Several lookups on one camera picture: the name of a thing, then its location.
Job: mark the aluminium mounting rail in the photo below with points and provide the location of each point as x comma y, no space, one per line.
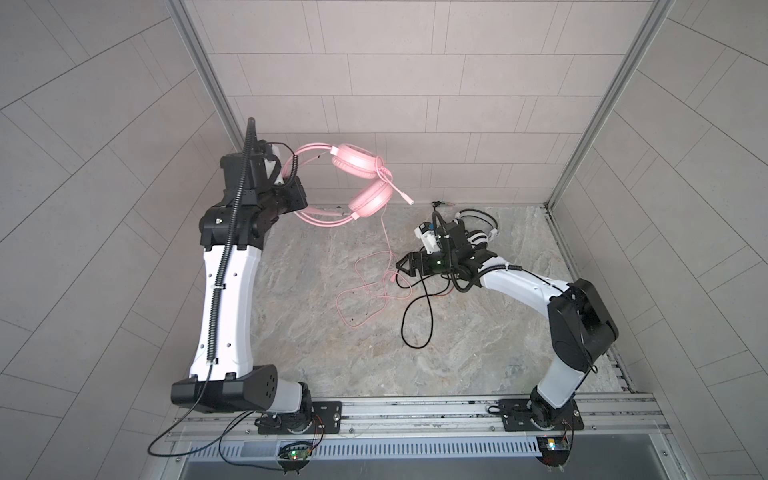
432,417

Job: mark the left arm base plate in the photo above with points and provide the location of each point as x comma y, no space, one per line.
320,417

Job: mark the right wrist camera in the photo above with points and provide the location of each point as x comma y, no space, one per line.
425,232

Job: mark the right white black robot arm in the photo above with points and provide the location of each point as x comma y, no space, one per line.
581,328

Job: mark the left green circuit board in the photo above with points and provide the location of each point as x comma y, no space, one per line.
295,456

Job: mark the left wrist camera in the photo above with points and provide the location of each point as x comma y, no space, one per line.
272,163

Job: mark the white slotted cable duct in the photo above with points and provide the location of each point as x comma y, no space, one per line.
383,448

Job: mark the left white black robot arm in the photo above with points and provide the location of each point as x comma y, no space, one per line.
223,377

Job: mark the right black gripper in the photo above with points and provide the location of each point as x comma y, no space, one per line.
414,257

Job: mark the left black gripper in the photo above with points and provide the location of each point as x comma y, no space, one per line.
292,191

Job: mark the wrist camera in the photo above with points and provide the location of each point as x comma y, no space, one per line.
425,232
272,163

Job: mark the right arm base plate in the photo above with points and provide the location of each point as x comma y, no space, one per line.
525,415

